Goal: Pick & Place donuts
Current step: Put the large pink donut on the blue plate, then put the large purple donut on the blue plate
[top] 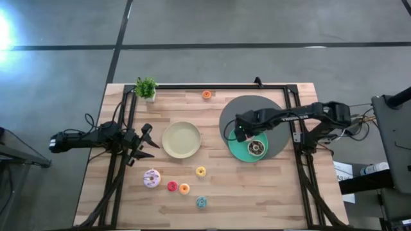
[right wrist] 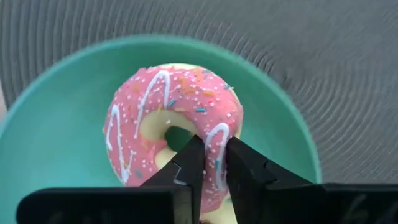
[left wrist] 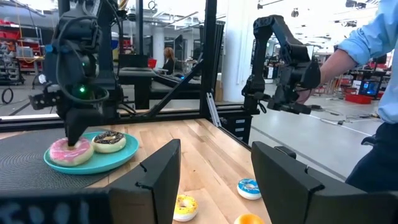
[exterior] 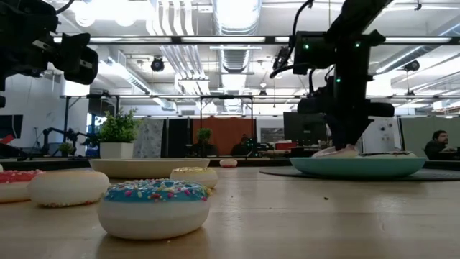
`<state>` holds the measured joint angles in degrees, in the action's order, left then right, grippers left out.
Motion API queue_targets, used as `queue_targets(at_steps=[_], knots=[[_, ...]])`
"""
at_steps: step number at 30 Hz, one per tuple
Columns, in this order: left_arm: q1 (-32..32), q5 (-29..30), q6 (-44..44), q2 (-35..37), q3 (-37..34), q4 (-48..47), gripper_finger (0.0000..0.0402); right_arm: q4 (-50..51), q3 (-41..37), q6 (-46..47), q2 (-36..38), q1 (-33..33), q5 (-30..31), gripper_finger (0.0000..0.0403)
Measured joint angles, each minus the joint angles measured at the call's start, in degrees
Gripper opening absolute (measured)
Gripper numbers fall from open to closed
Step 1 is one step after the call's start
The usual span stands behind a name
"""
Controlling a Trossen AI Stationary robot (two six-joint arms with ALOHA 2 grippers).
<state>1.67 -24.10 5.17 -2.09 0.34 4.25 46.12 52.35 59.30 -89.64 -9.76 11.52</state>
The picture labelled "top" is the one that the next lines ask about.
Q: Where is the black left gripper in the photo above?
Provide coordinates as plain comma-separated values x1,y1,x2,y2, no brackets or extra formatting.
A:
120,128,161,167

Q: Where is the large purple iced donut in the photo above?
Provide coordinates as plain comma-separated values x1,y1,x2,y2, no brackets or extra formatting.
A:
143,169,162,189

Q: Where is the large chocolate sprinkled donut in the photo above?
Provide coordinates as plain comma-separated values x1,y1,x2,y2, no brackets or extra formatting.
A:
247,139,266,158

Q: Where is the green round plate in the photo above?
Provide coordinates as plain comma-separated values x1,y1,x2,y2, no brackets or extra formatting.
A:
227,128,269,163

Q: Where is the grey round mat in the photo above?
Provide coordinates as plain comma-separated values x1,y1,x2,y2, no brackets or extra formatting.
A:
219,94,292,160

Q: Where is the beige round plate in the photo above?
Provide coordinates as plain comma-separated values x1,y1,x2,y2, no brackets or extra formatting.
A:
161,121,202,160

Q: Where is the small green potted plant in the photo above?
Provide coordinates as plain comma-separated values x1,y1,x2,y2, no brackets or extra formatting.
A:
134,76,159,103

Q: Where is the white paper sheet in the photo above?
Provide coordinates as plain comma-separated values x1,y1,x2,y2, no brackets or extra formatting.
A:
333,160,356,204

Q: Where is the black side stand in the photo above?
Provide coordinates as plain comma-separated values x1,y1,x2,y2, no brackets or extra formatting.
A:
0,126,52,169

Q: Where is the black shelf beam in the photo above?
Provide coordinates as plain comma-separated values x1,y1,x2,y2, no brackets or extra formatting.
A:
338,169,395,196

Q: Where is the white bottle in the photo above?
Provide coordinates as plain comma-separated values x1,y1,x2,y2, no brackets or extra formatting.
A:
360,162,390,176

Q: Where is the grey cart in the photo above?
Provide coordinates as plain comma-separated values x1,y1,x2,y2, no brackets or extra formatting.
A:
371,94,411,195

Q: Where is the black pole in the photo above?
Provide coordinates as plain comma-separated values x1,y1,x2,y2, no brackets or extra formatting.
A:
386,85,411,109

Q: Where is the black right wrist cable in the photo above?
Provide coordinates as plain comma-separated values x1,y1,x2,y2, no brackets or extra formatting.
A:
223,119,238,142

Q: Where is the black aluminium table frame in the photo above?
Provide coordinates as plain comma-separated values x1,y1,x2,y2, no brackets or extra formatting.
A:
75,83,353,231

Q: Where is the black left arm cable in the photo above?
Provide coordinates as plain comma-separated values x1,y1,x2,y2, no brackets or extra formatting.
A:
62,101,125,135

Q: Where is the yellow and black cable bundle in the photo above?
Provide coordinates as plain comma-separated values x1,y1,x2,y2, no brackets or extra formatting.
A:
348,102,378,142

